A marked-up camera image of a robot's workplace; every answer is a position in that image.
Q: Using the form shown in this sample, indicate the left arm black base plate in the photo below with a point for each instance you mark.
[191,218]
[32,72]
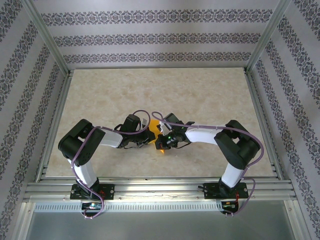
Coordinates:
[110,191]

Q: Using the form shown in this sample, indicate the small lit circuit board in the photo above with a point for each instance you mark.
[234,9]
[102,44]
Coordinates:
[92,205]
[228,205]

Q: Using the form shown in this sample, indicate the aluminium side rail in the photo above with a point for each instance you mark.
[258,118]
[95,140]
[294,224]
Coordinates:
[265,125]
[55,125]

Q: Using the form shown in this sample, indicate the aluminium frame post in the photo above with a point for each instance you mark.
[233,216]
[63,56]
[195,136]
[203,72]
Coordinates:
[264,40]
[49,40]

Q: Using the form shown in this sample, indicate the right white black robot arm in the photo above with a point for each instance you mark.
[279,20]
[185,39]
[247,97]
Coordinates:
[232,175]

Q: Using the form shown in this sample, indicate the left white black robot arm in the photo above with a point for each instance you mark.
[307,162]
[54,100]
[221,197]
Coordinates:
[85,175]

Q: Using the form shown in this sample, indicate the orange paper sheet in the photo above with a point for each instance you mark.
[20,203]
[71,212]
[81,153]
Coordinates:
[153,125]

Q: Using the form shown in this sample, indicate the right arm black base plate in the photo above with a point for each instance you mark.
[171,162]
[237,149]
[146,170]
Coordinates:
[210,191]

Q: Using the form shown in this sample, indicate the grey metal panel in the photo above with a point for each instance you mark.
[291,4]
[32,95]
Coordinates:
[160,227]

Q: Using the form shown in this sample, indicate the aluminium cross rail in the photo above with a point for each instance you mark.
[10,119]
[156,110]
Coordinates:
[160,188]

